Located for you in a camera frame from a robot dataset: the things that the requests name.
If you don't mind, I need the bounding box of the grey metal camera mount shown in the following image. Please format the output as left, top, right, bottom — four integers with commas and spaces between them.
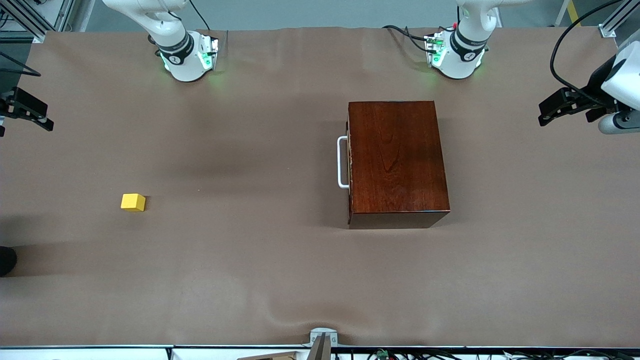
302, 327, 338, 360

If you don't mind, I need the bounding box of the black right base cable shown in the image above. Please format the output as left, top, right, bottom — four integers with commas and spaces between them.
187, 0, 211, 31

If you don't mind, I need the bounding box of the black left base cable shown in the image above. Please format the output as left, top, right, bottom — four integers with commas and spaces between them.
382, 24, 441, 53

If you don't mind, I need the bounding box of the black base cable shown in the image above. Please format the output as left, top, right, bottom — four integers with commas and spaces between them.
187, 0, 211, 31
382, 24, 441, 53

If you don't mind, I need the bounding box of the brown table cover sheet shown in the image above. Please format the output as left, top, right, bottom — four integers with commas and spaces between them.
0, 26, 640, 348

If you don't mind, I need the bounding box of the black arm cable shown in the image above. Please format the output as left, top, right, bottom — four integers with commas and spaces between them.
550, 0, 626, 105
0, 52, 41, 77

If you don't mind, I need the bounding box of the aluminium frame with diagonal strut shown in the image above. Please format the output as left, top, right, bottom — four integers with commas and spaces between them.
0, 0, 76, 43

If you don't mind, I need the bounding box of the wooden drawer with white handle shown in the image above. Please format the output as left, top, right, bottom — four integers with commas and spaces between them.
337, 117, 352, 216

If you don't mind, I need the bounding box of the yellow wooden block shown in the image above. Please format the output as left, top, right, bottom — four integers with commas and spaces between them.
120, 193, 147, 213

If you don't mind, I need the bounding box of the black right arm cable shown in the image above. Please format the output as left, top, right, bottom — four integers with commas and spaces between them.
0, 52, 41, 77

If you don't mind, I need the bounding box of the single aluminium frame profile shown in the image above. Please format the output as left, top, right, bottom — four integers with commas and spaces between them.
599, 0, 640, 38

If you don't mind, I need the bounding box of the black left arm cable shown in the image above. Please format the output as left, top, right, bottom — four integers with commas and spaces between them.
550, 0, 626, 105

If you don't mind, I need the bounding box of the brown cardboard piece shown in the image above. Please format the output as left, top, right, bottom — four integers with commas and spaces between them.
237, 351, 301, 360

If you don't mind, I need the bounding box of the dark brown wooden cabinet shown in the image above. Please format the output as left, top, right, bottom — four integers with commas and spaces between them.
347, 100, 451, 230

